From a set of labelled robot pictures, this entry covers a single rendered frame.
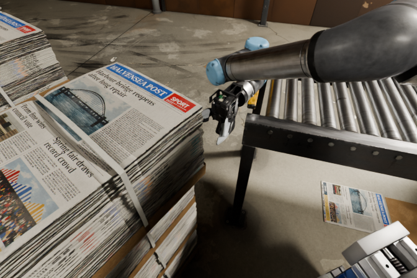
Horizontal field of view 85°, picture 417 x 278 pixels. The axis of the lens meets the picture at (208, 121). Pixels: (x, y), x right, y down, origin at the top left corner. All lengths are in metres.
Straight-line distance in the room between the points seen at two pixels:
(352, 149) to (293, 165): 0.92
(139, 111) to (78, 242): 0.22
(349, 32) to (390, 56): 0.07
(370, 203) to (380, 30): 1.45
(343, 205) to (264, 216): 0.50
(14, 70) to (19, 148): 0.47
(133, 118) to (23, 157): 0.17
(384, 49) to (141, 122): 0.40
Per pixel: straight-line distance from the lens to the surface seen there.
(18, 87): 0.93
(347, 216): 1.67
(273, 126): 0.80
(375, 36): 0.43
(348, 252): 0.74
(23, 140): 0.48
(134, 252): 0.68
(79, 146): 0.43
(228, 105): 0.67
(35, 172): 0.42
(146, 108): 0.44
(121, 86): 0.52
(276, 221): 1.50
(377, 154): 0.89
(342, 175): 1.83
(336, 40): 0.44
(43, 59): 0.93
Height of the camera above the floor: 1.34
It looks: 44 degrees down
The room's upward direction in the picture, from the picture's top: straight up
